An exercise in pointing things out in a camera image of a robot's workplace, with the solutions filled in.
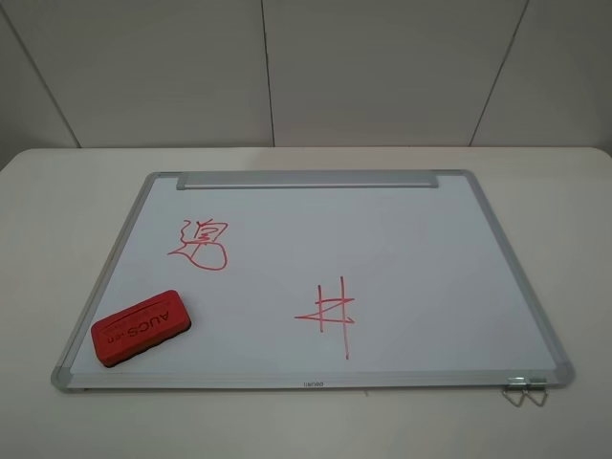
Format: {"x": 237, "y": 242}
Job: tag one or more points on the metal hanging clip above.
{"x": 536, "y": 391}
{"x": 515, "y": 390}

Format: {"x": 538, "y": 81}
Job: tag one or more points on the right metal hanging clip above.
{"x": 536, "y": 391}

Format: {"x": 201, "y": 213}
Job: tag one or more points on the left metal hanging clip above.
{"x": 515, "y": 390}

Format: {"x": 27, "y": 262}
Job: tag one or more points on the grey whiteboard pen tray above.
{"x": 268, "y": 179}

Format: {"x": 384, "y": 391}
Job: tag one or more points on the red felt whiteboard eraser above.
{"x": 129, "y": 332}

